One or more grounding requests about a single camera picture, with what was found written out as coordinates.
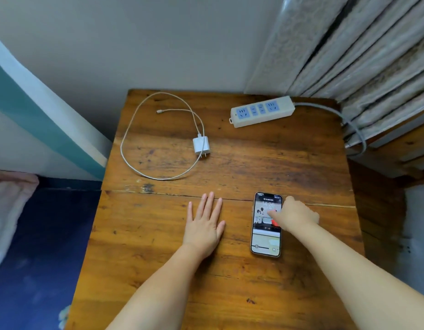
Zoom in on black smartphone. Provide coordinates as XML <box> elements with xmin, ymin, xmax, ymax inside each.
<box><xmin>250</xmin><ymin>192</ymin><xmax>284</xmax><ymax>258</ymax></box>

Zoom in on person's left hand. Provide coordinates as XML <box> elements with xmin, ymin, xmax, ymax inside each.
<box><xmin>182</xmin><ymin>192</ymin><xmax>226</xmax><ymax>261</ymax></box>

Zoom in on person's right forearm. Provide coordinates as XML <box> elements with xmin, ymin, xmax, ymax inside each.
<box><xmin>287</xmin><ymin>221</ymin><xmax>424</xmax><ymax>330</ymax></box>

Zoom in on white charger adapter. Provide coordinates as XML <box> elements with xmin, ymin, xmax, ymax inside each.
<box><xmin>193</xmin><ymin>134</ymin><xmax>211</xmax><ymax>159</ymax></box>

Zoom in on grey patterned curtain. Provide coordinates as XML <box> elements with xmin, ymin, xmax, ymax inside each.
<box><xmin>244</xmin><ymin>0</ymin><xmax>424</xmax><ymax>149</ymax></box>

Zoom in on pink white blanket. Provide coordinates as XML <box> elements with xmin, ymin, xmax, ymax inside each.
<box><xmin>0</xmin><ymin>170</ymin><xmax>40</xmax><ymax>273</ymax></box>

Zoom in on person's right hand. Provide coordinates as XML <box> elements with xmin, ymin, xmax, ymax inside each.
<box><xmin>267</xmin><ymin>196</ymin><xmax>320</xmax><ymax>234</ymax></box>

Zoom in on brown wooden furniture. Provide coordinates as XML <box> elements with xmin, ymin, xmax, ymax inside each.
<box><xmin>346</xmin><ymin>110</ymin><xmax>424</xmax><ymax>190</ymax></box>

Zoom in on white power strip blue sockets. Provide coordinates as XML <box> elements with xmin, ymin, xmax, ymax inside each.
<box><xmin>229</xmin><ymin>96</ymin><xmax>296</xmax><ymax>129</ymax></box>

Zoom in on white charging cable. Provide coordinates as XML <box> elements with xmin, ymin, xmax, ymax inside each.
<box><xmin>120</xmin><ymin>92</ymin><xmax>206</xmax><ymax>181</ymax></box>

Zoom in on grey power strip cord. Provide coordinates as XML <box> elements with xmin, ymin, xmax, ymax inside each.
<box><xmin>294</xmin><ymin>102</ymin><xmax>367</xmax><ymax>159</ymax></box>

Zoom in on person's left forearm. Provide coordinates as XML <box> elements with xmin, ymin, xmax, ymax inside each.
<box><xmin>106</xmin><ymin>243</ymin><xmax>207</xmax><ymax>330</ymax></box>

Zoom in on dark blue bedsheet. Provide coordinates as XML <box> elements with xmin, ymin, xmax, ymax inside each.
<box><xmin>0</xmin><ymin>176</ymin><xmax>103</xmax><ymax>330</ymax></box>

